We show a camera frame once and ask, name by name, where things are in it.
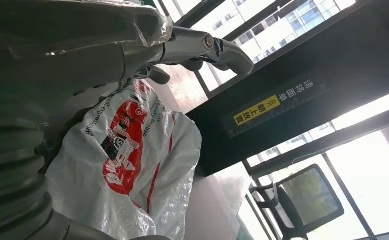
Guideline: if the grey courier bag red print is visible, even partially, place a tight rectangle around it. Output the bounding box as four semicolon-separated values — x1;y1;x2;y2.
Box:
45;79;203;240

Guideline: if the black inbound scanner machine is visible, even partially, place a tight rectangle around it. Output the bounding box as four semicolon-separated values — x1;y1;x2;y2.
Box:
154;0;389;240

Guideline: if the yellow warning sticker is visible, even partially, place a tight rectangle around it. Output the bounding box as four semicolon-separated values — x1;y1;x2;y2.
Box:
233;95;282;127

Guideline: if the black office chair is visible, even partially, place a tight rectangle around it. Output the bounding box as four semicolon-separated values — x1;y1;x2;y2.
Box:
249;163;345;240

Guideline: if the dark window frame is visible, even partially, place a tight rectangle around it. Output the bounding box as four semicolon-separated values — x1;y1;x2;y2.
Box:
158;0;389;240

